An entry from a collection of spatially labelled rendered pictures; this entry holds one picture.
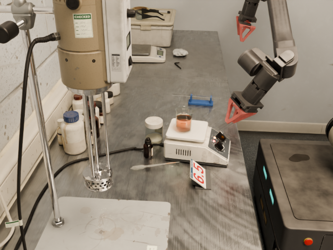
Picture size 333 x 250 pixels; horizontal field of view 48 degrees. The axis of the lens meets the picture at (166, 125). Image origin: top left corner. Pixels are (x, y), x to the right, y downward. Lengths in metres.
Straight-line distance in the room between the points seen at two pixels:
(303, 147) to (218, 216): 1.17
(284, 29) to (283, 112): 1.73
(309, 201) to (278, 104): 1.24
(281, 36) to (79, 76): 0.68
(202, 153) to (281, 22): 0.46
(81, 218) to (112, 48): 0.47
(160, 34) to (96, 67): 1.52
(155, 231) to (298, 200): 0.92
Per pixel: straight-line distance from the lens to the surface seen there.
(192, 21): 2.56
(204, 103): 1.51
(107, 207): 1.00
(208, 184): 1.08
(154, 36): 2.19
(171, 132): 1.15
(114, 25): 0.65
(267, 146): 2.05
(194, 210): 1.00
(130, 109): 1.48
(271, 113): 2.87
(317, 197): 1.77
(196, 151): 1.13
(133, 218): 0.96
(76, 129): 1.18
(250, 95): 1.11
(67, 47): 0.68
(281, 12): 1.24
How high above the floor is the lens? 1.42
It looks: 29 degrees down
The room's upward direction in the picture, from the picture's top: 1 degrees clockwise
